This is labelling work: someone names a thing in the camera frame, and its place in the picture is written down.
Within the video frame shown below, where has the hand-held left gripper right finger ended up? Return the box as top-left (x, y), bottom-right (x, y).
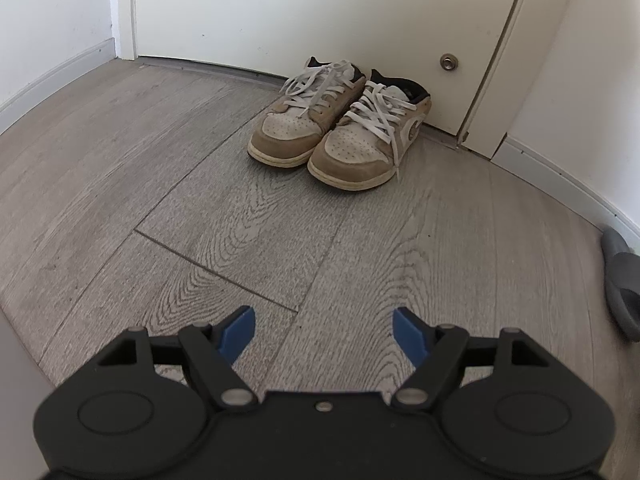
top-left (391, 307), bottom-right (556, 411)

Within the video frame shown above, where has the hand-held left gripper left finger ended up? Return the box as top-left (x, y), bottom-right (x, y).
top-left (95, 306), bottom-right (258, 413)

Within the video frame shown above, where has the tan and white sneaker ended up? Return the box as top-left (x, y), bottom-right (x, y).
top-left (247, 56), bottom-right (369, 167)
top-left (306, 69), bottom-right (434, 192)

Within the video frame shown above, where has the grey slide sandal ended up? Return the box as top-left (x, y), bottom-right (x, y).
top-left (601, 226), bottom-right (640, 344)

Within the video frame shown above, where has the white baseboard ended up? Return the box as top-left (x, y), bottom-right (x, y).
top-left (491, 135), bottom-right (640, 257)
top-left (0, 37), bottom-right (119, 134)

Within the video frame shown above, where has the metal door threshold strip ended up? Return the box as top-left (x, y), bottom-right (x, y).
top-left (139, 57), bottom-right (283, 87)

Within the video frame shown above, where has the white door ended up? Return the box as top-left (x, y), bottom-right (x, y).
top-left (120, 0), bottom-right (537, 137)

